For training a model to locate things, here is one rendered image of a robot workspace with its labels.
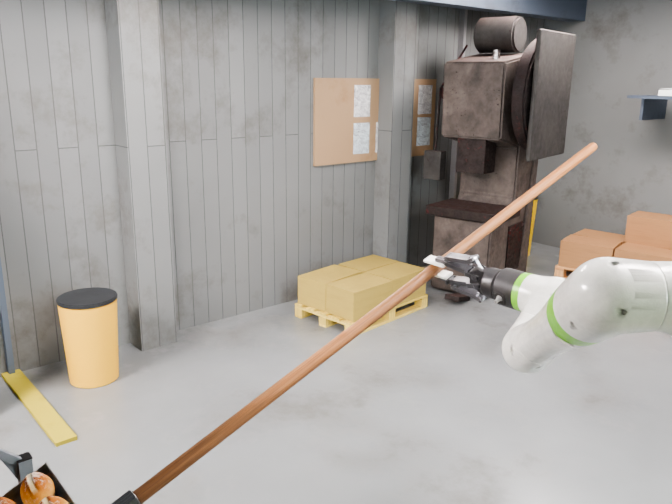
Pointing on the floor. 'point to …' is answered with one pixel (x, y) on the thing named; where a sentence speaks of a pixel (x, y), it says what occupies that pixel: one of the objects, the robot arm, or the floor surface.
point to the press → (499, 136)
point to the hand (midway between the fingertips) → (437, 267)
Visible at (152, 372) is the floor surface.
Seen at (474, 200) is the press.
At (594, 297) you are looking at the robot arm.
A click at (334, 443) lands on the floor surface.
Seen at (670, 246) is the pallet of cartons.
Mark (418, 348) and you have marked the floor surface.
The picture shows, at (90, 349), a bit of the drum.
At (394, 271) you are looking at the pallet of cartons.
